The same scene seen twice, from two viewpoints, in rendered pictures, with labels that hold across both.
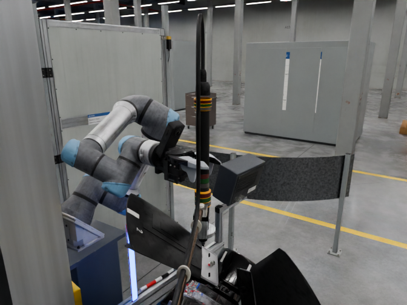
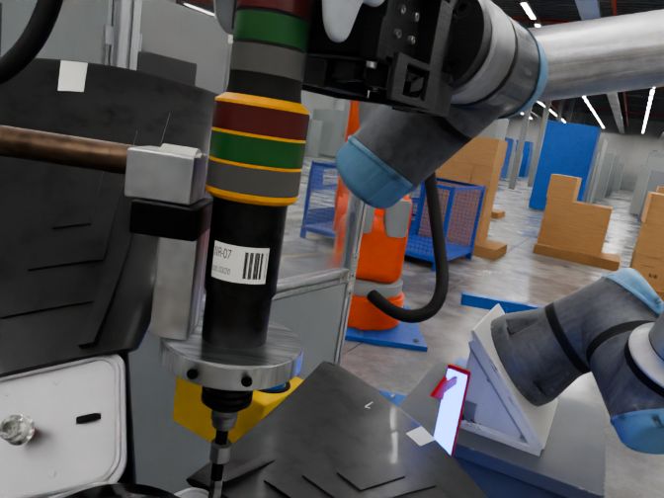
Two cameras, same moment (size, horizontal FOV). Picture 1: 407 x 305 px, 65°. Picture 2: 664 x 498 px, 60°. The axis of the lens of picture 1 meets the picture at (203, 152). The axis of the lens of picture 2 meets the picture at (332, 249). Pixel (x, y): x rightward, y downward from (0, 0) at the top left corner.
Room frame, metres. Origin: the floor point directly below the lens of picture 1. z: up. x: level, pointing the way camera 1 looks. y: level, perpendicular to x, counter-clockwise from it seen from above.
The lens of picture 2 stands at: (0.77, -0.27, 1.41)
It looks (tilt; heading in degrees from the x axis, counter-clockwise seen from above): 12 degrees down; 82
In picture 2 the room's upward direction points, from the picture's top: 9 degrees clockwise
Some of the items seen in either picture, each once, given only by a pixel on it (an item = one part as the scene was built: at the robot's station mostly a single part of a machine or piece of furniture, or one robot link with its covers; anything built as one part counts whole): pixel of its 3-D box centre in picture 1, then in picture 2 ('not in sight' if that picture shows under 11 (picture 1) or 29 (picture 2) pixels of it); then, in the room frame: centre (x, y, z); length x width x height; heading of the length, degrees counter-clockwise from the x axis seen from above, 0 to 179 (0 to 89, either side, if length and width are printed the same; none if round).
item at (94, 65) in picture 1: (119, 135); not in sight; (2.67, 0.73, 1.10); 1.21 x 0.06 x 2.20; 139
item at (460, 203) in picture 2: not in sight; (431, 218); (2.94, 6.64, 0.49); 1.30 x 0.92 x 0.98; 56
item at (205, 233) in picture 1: (202, 218); (222, 262); (0.76, 0.00, 1.34); 0.09 x 0.07 x 0.10; 174
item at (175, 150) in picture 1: (172, 161); (395, 31); (0.84, 0.09, 1.47); 0.12 x 0.08 x 0.09; 49
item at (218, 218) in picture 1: (218, 224); not in sight; (1.41, -0.08, 0.96); 0.03 x 0.03 x 0.20; 49
